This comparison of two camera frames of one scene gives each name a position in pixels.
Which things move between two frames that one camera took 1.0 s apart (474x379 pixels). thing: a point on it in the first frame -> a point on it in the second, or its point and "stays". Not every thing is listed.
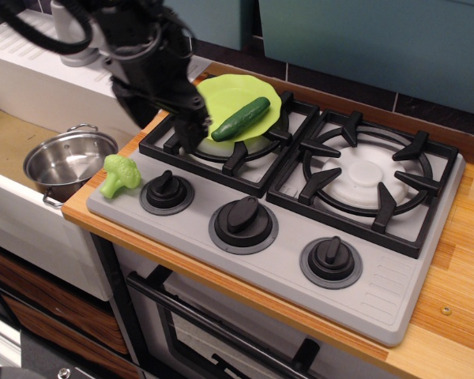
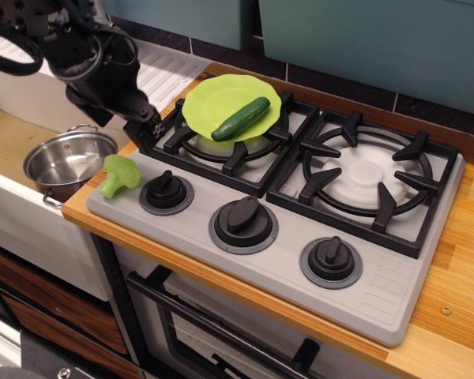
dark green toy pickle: (241, 118) stays
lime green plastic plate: (227, 95) stays
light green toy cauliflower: (121, 171) stays
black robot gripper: (152, 78) -> (114, 81)
